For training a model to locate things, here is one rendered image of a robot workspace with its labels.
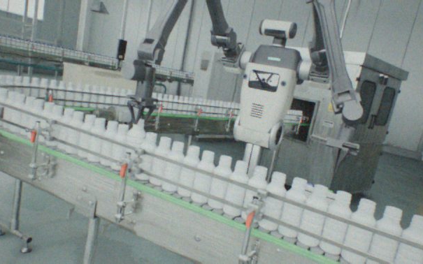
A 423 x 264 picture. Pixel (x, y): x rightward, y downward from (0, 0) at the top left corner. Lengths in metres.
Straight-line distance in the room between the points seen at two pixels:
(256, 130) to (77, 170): 0.80
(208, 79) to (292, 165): 2.97
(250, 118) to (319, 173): 3.19
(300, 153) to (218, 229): 3.87
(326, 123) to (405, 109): 8.40
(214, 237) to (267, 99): 0.76
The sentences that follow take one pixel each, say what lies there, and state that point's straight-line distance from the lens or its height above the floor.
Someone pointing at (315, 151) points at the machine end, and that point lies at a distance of 4.77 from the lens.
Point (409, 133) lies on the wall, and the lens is 13.00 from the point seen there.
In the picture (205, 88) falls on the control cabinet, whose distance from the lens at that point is 7.17.
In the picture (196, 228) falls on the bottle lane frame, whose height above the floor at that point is 0.93.
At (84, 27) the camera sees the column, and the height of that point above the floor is 2.09.
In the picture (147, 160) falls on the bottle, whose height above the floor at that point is 1.08.
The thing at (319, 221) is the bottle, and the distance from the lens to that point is 1.00.
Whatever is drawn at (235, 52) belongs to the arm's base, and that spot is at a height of 1.54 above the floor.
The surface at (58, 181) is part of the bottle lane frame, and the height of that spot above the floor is 0.89.
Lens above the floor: 1.40
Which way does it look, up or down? 10 degrees down
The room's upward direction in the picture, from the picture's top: 11 degrees clockwise
